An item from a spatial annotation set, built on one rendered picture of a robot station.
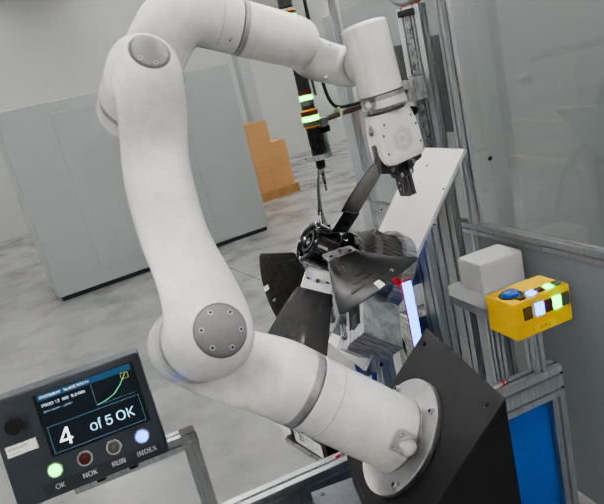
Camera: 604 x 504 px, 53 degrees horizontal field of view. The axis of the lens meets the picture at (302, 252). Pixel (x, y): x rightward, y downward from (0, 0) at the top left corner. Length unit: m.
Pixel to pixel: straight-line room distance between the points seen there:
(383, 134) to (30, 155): 5.91
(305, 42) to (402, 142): 0.26
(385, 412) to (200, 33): 0.65
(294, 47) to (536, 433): 1.10
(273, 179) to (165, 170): 8.95
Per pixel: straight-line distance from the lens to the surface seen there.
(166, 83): 0.88
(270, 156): 9.76
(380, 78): 1.15
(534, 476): 1.72
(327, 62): 1.22
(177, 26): 1.01
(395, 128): 1.17
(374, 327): 1.60
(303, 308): 1.67
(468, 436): 0.89
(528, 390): 1.57
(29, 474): 1.18
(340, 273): 1.52
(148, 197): 0.87
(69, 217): 6.92
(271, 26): 1.06
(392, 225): 1.91
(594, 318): 2.03
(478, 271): 2.02
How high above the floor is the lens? 1.64
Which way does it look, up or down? 15 degrees down
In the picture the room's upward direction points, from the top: 13 degrees counter-clockwise
